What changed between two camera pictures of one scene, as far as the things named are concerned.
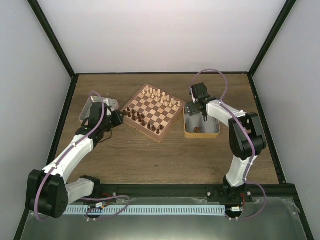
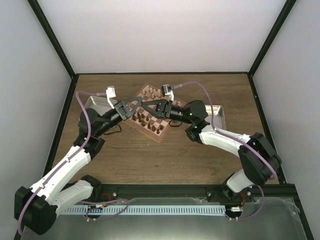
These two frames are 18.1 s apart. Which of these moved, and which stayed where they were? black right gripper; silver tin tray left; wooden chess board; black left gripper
Moved: black right gripper; black left gripper
Stayed: wooden chess board; silver tin tray left
